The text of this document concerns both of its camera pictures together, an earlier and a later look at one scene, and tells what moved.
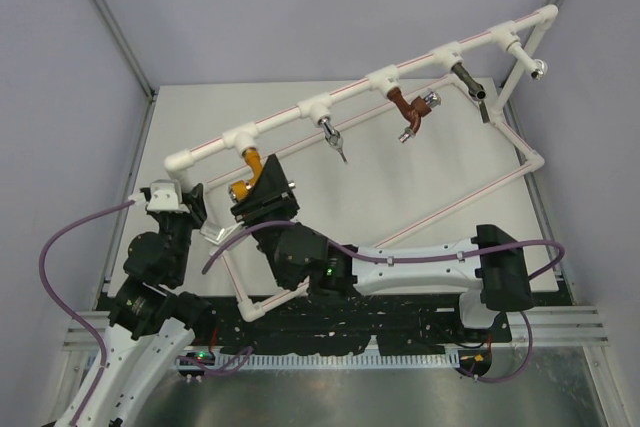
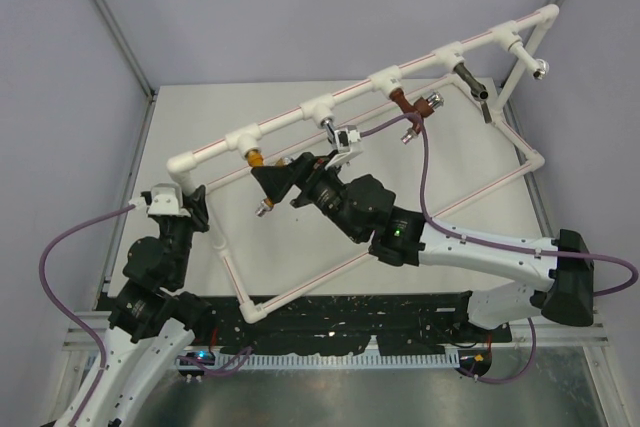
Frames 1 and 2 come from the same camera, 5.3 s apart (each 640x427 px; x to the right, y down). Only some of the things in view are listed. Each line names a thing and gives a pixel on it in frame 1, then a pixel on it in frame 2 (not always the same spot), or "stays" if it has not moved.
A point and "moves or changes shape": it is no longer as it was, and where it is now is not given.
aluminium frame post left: [110, 18] stays
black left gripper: [197, 205] stays
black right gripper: [271, 193] to [278, 180]
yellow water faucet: [239, 189] moves or changes shape
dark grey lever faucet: [475, 89] stays
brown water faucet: [415, 110] stays
